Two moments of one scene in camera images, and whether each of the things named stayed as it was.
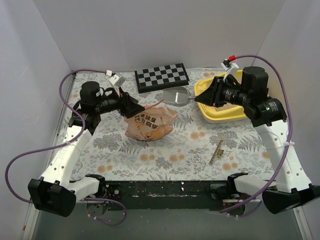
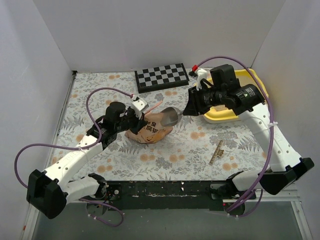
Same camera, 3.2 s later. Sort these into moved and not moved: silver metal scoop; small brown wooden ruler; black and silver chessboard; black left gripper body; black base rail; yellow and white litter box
Moved: silver metal scoop; black left gripper body
Not moved: yellow and white litter box; small brown wooden ruler; black and silver chessboard; black base rail
